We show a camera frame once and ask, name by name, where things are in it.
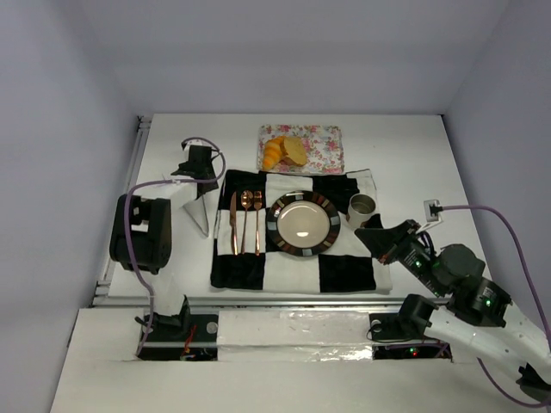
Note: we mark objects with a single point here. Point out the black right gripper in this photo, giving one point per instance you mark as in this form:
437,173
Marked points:
397,240

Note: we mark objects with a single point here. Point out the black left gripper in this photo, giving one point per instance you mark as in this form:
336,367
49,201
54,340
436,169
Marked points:
192,173

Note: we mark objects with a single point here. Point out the sliced bread piece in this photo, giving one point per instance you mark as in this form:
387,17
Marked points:
293,151

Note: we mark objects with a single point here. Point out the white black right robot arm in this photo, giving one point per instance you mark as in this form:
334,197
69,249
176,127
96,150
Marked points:
478,314

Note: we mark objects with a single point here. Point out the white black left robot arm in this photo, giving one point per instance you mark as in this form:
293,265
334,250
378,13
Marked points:
141,236

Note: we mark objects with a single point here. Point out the silver metal cup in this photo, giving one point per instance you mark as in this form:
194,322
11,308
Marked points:
361,209

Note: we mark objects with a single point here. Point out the copper knife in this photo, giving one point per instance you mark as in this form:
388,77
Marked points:
233,223

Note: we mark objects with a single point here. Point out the copper spoon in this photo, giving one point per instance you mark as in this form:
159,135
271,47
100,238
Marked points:
246,200

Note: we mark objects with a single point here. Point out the copper fork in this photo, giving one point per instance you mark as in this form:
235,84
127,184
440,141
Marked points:
257,206

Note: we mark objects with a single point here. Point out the orange croissant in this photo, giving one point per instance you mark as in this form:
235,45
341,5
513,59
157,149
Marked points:
272,153

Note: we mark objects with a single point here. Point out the dark rimmed beige plate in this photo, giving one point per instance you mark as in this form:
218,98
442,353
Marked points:
303,224

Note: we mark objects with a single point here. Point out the black white checkered cloth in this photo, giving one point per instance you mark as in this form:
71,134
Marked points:
347,267

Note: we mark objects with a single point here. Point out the floral rectangular tray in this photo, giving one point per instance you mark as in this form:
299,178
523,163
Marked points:
323,144

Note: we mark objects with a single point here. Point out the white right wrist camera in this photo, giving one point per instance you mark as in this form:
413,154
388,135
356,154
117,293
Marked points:
433,209

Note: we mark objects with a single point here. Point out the aluminium frame rail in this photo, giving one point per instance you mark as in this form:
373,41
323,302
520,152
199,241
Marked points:
103,283

